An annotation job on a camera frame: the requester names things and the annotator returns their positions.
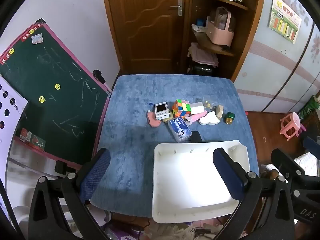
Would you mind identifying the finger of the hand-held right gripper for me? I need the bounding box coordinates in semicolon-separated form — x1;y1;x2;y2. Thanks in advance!
271;149;320;192
303;137;320;159

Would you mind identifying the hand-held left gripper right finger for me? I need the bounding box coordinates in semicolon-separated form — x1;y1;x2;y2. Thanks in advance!
212;147;296;240

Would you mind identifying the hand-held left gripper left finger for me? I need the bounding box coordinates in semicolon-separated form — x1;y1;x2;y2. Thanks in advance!
28;147;112;240

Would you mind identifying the white plastic tray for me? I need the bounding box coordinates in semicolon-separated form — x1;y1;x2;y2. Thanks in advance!
152;140;251;224

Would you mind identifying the white curved plastic piece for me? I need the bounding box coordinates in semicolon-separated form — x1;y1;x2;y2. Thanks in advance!
199;111;220;126

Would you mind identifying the pink plastic stool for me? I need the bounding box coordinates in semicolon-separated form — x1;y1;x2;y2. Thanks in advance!
280;112;307;140

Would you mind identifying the black chalkboard clamp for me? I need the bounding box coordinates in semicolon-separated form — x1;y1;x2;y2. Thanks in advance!
92;69;106;84
54;160;69;174

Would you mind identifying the green bag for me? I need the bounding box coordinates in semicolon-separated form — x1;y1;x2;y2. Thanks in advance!
297;96;320;128

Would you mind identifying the pink rectangular block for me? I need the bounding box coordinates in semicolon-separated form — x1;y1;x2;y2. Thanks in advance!
186;110;208;125

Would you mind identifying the blue and clear plastic box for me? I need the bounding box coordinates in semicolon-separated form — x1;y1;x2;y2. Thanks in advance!
167;117;192;143

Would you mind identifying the blue plush blanket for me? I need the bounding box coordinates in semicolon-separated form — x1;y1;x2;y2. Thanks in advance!
90;74;259;217

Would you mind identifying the white rectangular block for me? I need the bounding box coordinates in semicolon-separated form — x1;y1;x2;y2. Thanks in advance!
190;102;205;114

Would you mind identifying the pink oval eraser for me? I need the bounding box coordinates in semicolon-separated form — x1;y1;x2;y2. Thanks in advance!
146;111;162;128

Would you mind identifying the pale floral wardrobe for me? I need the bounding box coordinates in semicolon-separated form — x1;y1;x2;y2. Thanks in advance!
234;0;320;113

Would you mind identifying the multicoloured puzzle cube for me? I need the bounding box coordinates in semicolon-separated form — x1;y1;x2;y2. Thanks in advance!
172;99;192;118

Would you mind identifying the small white game console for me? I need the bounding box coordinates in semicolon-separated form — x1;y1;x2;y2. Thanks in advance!
154;102;172;120

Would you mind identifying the white perforated panel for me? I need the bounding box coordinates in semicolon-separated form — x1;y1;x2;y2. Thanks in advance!
0;77;28;155

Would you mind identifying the wooden shelf cabinet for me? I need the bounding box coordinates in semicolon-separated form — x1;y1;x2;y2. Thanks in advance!
184;0;267;82

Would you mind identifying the pink folded cloth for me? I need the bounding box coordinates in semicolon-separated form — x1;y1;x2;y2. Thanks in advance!
187;42;219;67

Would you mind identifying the pink storage basket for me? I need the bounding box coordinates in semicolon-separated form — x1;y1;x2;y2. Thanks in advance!
206;7;236;46

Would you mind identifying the brown wooden door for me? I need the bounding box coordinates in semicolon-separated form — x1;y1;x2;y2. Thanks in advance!
101;0;192;75

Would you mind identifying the green chalkboard with pink frame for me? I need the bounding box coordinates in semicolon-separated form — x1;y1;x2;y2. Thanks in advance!
0;19;113;170

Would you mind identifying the wall poster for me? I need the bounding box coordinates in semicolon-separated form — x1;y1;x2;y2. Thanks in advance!
268;0;302;44

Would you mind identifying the metal door handle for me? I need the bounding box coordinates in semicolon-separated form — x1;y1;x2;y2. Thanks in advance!
171;0;183;16

